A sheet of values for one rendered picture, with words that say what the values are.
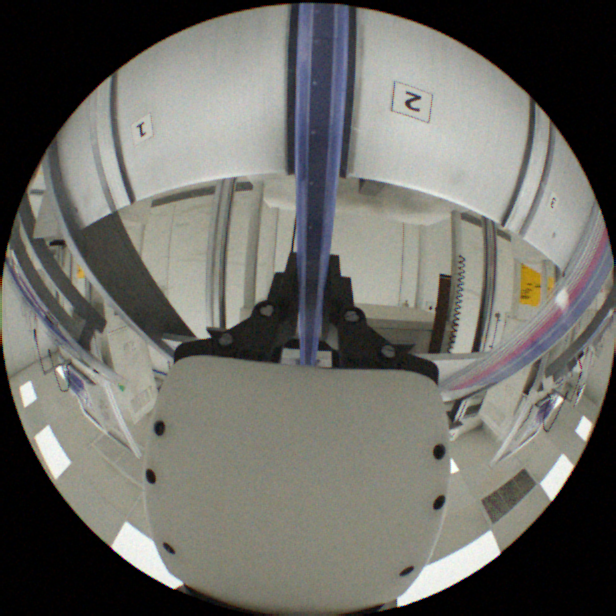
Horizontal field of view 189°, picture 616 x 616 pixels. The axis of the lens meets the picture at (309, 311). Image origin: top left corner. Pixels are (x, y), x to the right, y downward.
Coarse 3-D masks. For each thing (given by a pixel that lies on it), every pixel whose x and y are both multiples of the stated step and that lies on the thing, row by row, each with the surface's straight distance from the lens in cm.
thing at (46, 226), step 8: (48, 200) 42; (40, 208) 42; (48, 208) 42; (40, 216) 42; (48, 216) 42; (40, 224) 41; (48, 224) 41; (56, 224) 41; (40, 232) 41; (48, 232) 41; (48, 240) 45
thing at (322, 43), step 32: (320, 32) 8; (320, 64) 7; (320, 96) 7; (320, 128) 7; (320, 160) 7; (320, 192) 7; (320, 224) 8; (320, 256) 9; (320, 288) 10; (320, 320) 13
